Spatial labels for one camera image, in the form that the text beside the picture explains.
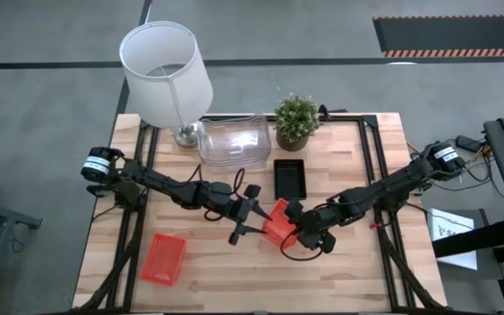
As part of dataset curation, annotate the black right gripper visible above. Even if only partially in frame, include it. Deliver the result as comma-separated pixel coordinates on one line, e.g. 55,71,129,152
284,199,339,256

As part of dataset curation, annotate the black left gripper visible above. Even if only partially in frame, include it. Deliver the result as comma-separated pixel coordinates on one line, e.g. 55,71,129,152
216,184,273,247

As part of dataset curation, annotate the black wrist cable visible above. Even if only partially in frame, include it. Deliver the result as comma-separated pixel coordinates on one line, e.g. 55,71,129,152
190,164,247,222
279,234,326,263

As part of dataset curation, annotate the white shade table lamp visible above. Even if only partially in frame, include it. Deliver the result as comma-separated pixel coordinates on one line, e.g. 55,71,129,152
118,20,214,149

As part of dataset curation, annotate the small green potted plant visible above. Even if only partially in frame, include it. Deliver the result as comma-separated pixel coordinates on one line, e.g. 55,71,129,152
273,92,323,153

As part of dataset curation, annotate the grey metal stand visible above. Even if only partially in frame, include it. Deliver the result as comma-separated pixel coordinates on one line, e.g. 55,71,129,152
0,196,43,315

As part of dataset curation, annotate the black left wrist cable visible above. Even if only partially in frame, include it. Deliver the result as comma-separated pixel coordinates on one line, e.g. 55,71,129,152
190,164,247,222

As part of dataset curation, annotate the black hazard-striped floor mat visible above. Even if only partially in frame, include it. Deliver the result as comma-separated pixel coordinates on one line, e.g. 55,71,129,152
373,15,504,59

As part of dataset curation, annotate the white cardboard box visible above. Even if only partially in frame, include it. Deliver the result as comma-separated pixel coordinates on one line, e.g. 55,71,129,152
426,208,479,270

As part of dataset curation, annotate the black clamp bracket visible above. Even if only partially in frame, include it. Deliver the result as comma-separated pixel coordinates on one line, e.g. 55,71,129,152
317,103,349,116

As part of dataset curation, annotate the black power adapter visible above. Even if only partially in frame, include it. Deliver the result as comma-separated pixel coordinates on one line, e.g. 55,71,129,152
456,135,483,152

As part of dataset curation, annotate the black aluminium table frame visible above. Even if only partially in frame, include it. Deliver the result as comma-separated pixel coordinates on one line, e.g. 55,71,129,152
66,113,448,315

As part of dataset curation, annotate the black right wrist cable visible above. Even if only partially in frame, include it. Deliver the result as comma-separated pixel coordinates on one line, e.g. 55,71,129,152
279,234,326,263

